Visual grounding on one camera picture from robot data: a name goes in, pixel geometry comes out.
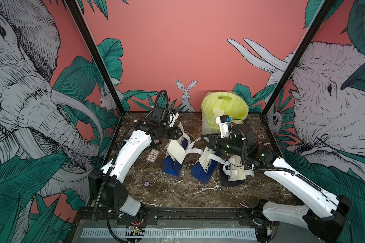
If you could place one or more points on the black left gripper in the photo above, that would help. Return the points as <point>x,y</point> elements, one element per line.
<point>175,133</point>

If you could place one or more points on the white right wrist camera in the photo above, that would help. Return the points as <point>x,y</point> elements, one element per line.
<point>224,129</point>

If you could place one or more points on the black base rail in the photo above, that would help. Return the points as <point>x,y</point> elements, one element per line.
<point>153,216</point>

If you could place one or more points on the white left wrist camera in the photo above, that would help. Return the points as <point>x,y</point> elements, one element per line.
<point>173,116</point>

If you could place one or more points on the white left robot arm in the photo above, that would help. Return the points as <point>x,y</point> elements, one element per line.
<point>106,184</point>

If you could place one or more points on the dark takeout bag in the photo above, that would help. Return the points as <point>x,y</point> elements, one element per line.
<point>233,172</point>

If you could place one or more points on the paper scraps in bin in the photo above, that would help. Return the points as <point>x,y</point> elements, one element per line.
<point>217,114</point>

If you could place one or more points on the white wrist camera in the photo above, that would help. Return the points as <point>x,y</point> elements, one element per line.
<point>224,129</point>
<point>173,116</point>

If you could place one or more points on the white receipt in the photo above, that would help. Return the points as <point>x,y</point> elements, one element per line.
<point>175,150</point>

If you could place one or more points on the blue takeout bag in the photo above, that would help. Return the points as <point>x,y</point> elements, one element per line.
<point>171,166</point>
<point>205,166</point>

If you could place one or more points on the small red white card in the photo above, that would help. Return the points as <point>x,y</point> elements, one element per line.
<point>153,155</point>

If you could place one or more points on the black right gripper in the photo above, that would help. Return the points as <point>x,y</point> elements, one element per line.
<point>213,143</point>

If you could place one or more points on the green plastic bin liner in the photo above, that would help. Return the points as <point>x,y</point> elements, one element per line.
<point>231,103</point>

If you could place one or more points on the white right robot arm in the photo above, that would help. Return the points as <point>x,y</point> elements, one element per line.
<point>323,213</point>

